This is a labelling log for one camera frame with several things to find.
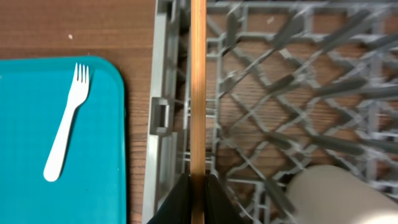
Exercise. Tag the white plastic fork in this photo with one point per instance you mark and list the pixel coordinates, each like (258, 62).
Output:
(77, 95)

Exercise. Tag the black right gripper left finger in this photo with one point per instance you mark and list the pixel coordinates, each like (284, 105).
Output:
(177, 207)

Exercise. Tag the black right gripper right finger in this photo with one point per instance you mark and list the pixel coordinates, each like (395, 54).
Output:
(218, 207)

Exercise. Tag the white upside-down cup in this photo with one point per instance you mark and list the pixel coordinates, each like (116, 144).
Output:
(329, 194)

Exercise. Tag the teal plastic tray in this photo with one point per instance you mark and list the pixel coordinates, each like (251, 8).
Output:
(92, 185)

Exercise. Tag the grey dishwasher rack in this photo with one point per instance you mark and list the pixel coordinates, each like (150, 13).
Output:
(291, 84)

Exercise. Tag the wooden chopstick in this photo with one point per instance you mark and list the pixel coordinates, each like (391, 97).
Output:
(198, 107)

